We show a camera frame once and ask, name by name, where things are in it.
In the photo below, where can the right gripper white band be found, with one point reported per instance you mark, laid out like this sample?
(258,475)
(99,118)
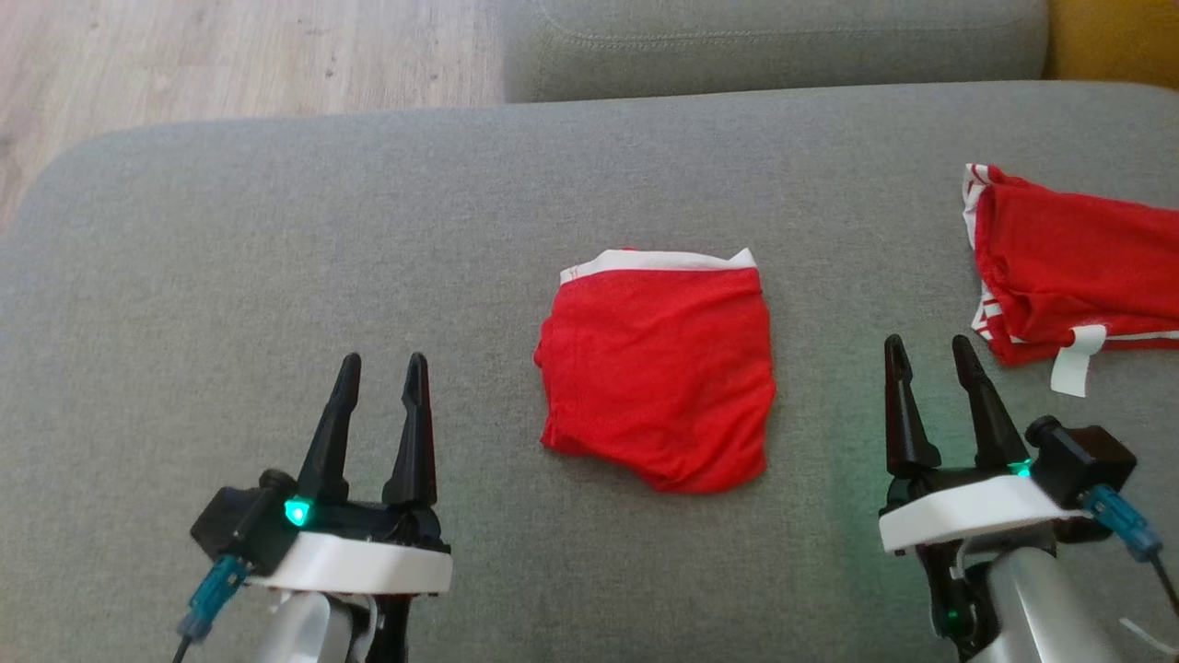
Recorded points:
(958,511)

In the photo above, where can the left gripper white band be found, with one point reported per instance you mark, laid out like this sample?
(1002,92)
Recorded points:
(368,562)

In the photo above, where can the red jersey with black number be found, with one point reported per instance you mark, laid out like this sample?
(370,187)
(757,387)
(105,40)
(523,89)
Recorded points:
(1078,267)

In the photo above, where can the red shorts with white stripe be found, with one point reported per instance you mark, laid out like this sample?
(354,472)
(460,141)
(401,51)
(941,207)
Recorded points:
(659,368)

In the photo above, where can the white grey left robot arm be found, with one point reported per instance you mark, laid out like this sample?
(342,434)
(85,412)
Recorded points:
(299,635)

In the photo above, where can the large grey fabric sofa seat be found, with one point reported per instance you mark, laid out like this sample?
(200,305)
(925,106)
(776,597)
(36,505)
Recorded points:
(368,276)

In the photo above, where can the grey stitched sofa seat cushion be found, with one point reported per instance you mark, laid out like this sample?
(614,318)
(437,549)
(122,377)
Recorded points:
(774,51)

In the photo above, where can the large yellow sofa back cushion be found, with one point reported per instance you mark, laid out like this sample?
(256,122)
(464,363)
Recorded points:
(1114,41)

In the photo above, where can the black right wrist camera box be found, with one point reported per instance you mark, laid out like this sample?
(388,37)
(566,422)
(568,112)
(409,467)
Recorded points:
(1087,460)

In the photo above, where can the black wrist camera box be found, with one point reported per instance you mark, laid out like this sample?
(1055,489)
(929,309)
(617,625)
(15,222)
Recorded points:
(1087,460)
(235,525)

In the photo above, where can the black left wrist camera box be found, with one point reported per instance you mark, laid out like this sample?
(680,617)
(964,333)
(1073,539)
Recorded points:
(235,525)

